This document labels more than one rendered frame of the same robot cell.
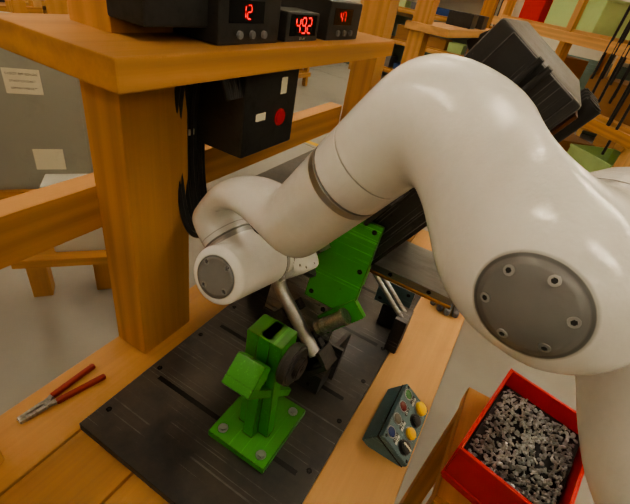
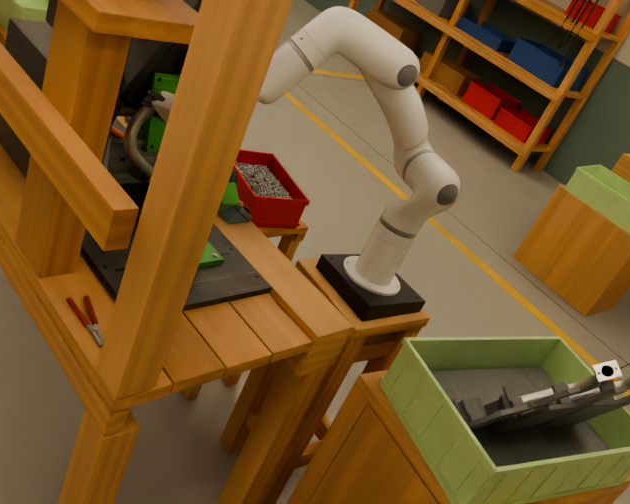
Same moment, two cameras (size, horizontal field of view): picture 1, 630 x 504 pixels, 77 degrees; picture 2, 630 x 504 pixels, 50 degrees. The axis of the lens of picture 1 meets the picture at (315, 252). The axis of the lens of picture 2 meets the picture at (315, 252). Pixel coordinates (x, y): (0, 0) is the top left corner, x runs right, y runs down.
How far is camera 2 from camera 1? 146 cm
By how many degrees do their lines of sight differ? 64
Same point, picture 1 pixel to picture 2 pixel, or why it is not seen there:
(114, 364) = (73, 290)
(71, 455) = not seen: hidden behind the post
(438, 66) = (350, 15)
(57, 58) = (169, 34)
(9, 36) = (123, 25)
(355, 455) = (233, 230)
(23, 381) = not seen: outside the picture
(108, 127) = (110, 68)
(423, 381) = not seen: hidden behind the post
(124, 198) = (106, 122)
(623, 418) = (397, 97)
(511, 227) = (402, 61)
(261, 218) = (265, 88)
